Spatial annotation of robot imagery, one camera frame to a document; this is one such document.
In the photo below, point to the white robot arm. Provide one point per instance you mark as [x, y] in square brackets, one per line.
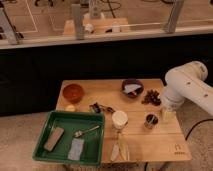
[187, 82]

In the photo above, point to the black binder clip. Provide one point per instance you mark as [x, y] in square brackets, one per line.
[98, 108]

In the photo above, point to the dark bowl with cloth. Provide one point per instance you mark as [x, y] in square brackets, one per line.
[132, 87]

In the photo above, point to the orange bowl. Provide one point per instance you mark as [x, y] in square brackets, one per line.
[73, 93]

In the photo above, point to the white cup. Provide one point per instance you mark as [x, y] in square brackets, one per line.
[119, 119]

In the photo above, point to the small yellow fruit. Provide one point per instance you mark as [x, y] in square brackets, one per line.
[70, 108]

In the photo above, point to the dark grape bunch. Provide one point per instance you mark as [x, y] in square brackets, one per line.
[152, 97]

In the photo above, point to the green plastic tray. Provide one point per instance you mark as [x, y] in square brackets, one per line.
[72, 122]

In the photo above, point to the metal spoon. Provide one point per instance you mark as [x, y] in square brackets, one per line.
[79, 133]

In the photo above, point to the small dark tin can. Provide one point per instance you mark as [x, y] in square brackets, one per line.
[151, 121]

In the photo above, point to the background wooden board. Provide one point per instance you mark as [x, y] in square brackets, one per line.
[100, 26]

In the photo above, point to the wooden table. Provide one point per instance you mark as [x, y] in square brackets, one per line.
[164, 142]

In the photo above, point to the brown sponge block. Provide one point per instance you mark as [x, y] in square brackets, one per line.
[53, 138]

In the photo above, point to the middle metal post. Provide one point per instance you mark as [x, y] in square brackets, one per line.
[78, 21]

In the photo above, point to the metal post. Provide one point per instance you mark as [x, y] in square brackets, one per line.
[170, 26]
[8, 28]
[78, 21]

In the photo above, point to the right metal post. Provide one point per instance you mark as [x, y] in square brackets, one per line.
[170, 26]

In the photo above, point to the left metal post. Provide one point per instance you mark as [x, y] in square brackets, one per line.
[8, 28]

